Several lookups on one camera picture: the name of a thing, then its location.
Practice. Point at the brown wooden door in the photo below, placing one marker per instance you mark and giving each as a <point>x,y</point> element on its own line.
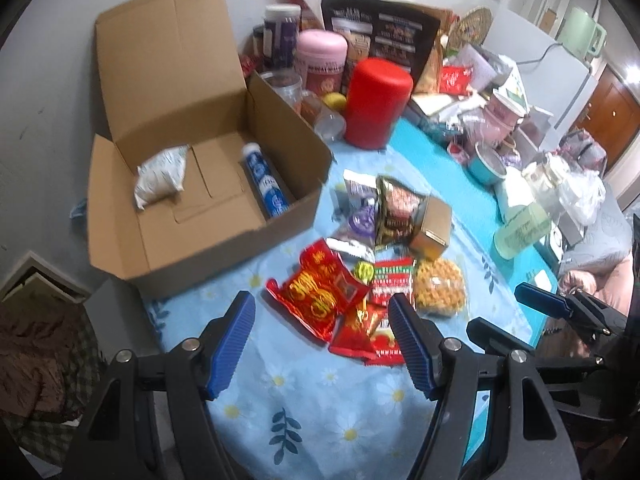
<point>607,110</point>

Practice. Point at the white plastic bag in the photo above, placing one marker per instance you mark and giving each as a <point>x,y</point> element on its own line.
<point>580,195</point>

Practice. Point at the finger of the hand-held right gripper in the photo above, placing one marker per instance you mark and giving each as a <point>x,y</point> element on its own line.
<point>540,299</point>
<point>495,337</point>

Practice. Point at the red cylindrical canister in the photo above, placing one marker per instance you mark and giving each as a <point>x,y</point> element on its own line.
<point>377,102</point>

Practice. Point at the purple snack packet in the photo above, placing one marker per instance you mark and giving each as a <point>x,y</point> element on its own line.
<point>359,205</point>

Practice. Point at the grey patterned backpack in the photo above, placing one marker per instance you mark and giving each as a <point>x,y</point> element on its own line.
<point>585,147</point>

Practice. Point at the brown fuzzy blanket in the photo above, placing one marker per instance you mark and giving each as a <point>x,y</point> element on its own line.
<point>35,360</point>

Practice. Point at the grey cushion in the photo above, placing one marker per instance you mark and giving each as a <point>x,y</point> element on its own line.
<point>602,240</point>

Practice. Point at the white refrigerator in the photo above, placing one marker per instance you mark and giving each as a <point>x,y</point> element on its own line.
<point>545,75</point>

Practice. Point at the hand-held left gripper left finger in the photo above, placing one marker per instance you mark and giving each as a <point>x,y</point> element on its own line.
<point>232,340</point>

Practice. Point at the white glass jar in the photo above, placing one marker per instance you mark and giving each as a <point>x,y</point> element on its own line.
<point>542,175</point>

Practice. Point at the green yellow wrapped candy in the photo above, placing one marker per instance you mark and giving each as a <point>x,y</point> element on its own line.
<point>364,271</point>

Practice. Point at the dark red gold snack packet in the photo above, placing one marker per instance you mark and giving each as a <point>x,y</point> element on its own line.
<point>395,210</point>

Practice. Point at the gold cardboard snack box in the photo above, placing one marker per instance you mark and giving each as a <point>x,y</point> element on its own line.
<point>431,227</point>

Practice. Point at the small red snack packet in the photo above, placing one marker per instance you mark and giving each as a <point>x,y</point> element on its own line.
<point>362,332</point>

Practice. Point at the purple jar with white lid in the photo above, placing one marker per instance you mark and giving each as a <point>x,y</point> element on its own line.
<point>281,35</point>

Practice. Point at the yellow puffed snack bag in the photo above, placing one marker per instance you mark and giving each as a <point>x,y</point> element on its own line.
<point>440,280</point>

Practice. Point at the woven round fan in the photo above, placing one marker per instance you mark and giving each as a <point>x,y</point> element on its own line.
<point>470,25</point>

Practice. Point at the light green bottle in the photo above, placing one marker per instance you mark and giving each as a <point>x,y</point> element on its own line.
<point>522,227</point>

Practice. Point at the light green kettle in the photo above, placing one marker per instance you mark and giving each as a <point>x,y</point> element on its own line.
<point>582,32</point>

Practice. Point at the blue floral tablecloth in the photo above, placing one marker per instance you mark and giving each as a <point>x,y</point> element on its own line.
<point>310,400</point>

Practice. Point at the blue cloth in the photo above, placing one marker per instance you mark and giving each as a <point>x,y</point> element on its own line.
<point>77,208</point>

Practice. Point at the yellow lemon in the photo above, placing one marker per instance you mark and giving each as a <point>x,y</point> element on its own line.
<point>335,101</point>

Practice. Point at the clear plastic container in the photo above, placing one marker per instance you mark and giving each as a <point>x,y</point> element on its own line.
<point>329,125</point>

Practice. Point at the pink lidded jar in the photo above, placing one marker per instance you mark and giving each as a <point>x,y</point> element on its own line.
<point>322,57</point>

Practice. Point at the silver snack packet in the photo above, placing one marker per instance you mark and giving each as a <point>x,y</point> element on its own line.
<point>347,245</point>

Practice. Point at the black printed bag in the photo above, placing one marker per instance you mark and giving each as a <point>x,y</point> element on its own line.
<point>380,27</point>

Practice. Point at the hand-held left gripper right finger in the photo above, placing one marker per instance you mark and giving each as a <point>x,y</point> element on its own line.
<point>410,345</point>

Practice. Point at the brown cardboard box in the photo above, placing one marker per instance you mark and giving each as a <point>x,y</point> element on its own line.
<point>200,160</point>

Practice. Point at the small red gift packet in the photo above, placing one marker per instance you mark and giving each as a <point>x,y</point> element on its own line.
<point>455,80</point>

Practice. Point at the large red snack packet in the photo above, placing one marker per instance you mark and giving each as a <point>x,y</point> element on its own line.
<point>312,295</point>

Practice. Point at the white framed board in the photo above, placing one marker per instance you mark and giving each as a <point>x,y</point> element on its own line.
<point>35,280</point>

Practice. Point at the stack of pink cups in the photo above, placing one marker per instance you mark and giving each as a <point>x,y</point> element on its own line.
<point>502,115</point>

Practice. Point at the blue white tube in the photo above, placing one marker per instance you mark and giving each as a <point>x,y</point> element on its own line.
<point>265,180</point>

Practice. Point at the clear plastic jar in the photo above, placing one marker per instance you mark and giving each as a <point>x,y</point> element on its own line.
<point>282,87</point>

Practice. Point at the teal bowl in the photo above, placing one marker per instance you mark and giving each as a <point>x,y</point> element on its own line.
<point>487,167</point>

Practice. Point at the red green white snack packet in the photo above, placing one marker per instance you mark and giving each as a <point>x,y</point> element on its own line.
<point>392,282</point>

